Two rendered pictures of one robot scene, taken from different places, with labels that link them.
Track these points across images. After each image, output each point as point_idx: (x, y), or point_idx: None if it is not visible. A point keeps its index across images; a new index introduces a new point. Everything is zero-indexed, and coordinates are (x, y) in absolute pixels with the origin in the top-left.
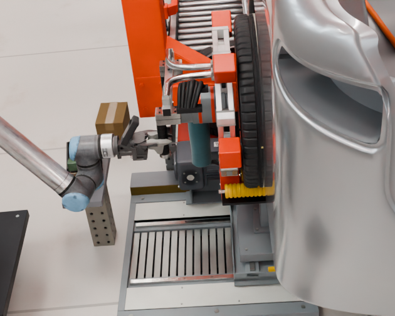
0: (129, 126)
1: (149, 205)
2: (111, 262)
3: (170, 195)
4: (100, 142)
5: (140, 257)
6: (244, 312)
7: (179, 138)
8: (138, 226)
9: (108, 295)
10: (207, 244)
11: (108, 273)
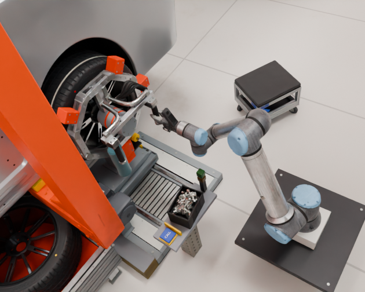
0: (169, 112)
1: (153, 242)
2: (200, 226)
3: (136, 243)
4: (188, 123)
5: None
6: (165, 146)
7: None
8: None
9: (214, 204)
10: (148, 194)
11: (205, 218)
